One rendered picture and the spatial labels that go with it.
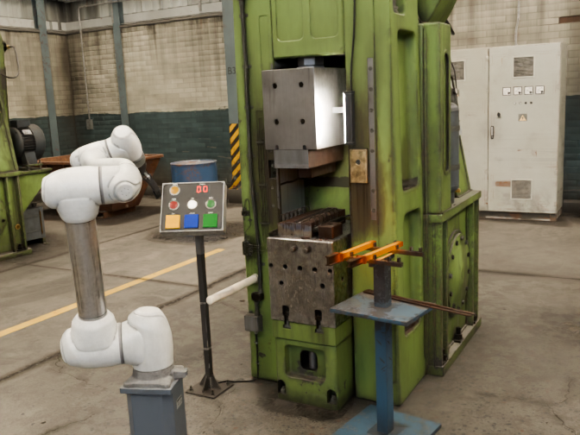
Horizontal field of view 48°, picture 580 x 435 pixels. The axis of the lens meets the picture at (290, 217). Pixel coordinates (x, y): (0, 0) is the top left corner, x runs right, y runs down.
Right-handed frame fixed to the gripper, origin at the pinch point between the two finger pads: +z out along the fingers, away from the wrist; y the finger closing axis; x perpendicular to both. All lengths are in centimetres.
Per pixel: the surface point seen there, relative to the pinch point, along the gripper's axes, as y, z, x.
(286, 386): -83, 103, 7
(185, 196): 12.2, 42.3, -19.7
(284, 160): -22, 24, -63
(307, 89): -17, -3, -89
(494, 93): 68, 374, -457
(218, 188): 2, 42, -35
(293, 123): -18, 10, -76
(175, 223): 5.0, 44.7, -5.7
